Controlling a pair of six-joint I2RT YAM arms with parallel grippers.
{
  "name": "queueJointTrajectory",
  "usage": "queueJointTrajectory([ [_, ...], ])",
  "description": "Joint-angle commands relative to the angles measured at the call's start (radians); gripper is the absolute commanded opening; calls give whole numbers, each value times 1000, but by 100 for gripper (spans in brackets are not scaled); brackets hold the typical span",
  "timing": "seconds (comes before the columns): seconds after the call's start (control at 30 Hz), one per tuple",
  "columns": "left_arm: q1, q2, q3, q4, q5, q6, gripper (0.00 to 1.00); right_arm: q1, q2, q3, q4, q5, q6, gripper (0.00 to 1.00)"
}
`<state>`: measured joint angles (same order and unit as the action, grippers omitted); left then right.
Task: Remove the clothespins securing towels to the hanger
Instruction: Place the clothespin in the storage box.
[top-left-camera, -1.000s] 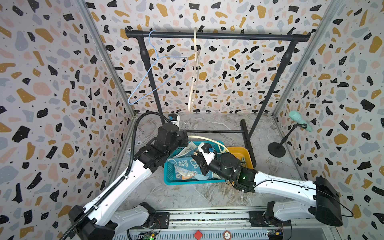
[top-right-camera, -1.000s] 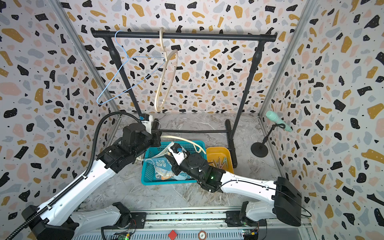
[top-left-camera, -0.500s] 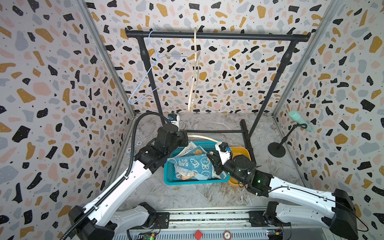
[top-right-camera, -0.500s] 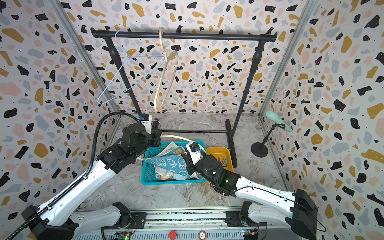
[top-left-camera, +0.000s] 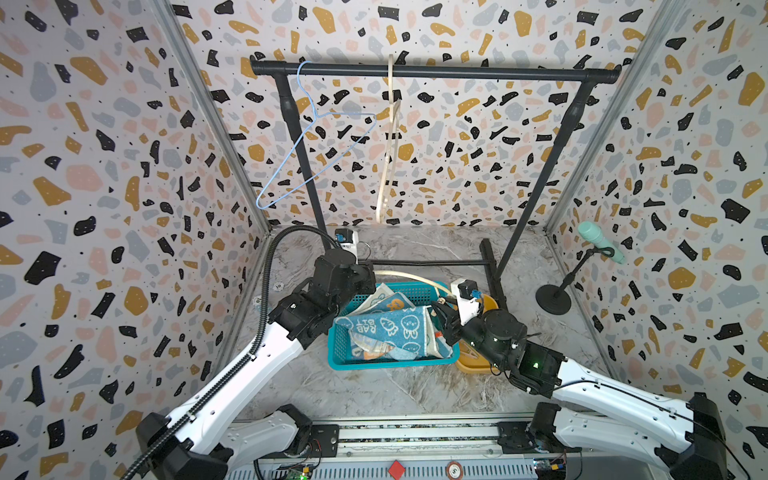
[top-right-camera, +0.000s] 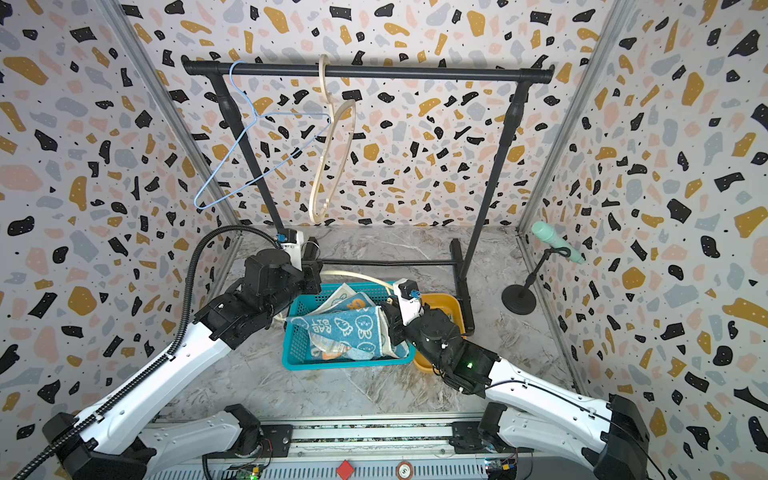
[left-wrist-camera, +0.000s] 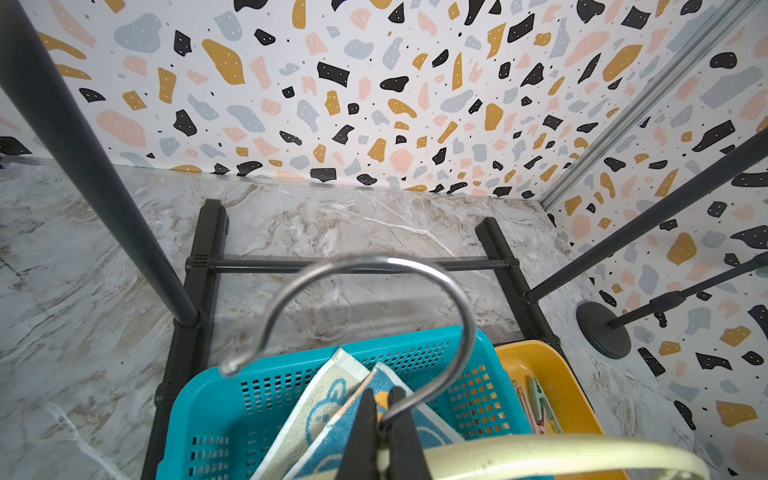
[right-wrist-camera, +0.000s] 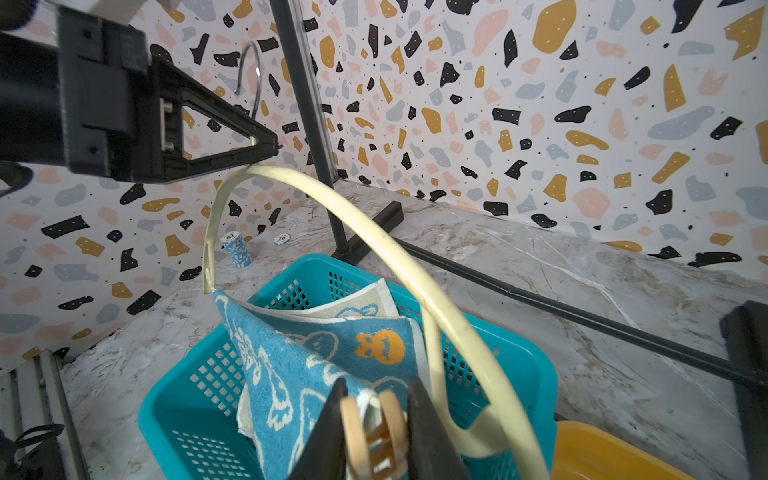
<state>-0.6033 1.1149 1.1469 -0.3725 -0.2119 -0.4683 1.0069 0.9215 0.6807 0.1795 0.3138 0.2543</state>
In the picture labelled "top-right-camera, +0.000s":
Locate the teal jellyfish pattern towel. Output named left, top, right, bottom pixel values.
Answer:
left=287, top=283, right=412, bottom=361

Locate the large wooden hanger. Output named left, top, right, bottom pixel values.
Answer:
left=272, top=269, right=400, bottom=328

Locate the light blue wire hanger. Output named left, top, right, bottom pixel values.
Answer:
left=185, top=55, right=356, bottom=210

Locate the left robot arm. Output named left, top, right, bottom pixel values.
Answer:
left=43, top=231, right=322, bottom=479

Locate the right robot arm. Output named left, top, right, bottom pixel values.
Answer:
left=382, top=299, right=651, bottom=479

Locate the yellow plastic bin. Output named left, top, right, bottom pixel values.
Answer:
left=413, top=293, right=466, bottom=374

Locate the black clothes rack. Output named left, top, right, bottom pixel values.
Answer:
left=183, top=60, right=554, bottom=336

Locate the teal plastic basket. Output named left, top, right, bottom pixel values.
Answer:
left=281, top=280, right=416, bottom=372

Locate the black microphone stand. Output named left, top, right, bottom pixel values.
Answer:
left=501, top=247, right=571, bottom=315

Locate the round red white sticker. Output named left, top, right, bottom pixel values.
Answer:
left=395, top=461, right=414, bottom=480

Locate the red diamond sticker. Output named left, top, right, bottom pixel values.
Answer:
left=336, top=460, right=355, bottom=480

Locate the mint green microphone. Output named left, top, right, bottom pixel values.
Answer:
left=531, top=221, right=584, bottom=264

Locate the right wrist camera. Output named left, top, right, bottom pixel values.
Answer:
left=393, top=279, right=423, bottom=326

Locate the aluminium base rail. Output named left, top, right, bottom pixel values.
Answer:
left=146, top=415, right=594, bottom=479

